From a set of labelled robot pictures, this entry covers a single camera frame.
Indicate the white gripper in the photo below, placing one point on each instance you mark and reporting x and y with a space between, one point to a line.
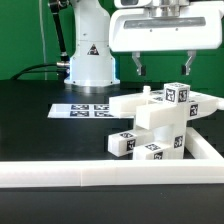
165 25

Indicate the white tagged cube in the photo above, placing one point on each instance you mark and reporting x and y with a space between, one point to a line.
176 93

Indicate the white chair seat part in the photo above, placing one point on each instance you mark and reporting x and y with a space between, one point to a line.
170 130

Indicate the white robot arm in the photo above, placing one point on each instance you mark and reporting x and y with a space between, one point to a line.
92 67

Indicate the white flat tagged plate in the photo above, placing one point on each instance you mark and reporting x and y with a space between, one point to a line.
80 111

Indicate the white boundary fence frame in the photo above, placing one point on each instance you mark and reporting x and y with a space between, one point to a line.
206 167

